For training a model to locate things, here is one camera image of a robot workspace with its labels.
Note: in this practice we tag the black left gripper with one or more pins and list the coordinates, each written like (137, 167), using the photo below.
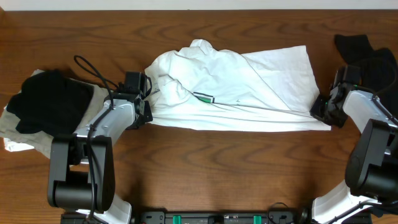
(146, 109)

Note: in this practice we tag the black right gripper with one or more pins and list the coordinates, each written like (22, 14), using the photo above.
(321, 108)

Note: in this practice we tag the white printed t-shirt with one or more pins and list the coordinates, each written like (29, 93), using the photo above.
(201, 88)

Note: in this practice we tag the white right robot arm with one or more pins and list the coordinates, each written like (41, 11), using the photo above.
(370, 181)

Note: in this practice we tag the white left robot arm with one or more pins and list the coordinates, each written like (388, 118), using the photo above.
(81, 175)

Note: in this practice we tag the black garment at right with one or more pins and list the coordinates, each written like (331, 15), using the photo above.
(378, 67)

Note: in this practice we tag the folded black garment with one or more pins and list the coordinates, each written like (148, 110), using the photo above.
(51, 103)

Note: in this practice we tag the folded white garment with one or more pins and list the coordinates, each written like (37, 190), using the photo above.
(13, 140)

